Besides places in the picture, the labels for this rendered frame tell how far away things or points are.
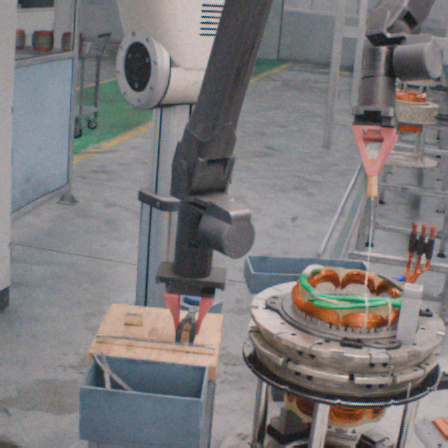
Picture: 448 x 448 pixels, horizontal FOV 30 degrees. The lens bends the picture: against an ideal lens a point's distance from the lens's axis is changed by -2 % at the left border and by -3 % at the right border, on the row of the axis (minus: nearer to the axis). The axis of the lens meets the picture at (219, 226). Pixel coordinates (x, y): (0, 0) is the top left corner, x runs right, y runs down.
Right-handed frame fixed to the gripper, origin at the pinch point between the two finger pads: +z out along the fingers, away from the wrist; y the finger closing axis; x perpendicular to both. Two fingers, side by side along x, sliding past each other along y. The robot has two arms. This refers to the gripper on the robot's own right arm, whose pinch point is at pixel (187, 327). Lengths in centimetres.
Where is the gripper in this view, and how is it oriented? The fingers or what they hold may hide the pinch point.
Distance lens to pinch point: 129.2
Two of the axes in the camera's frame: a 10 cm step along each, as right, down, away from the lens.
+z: -0.9, 9.5, 2.9
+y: 9.9, 1.0, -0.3
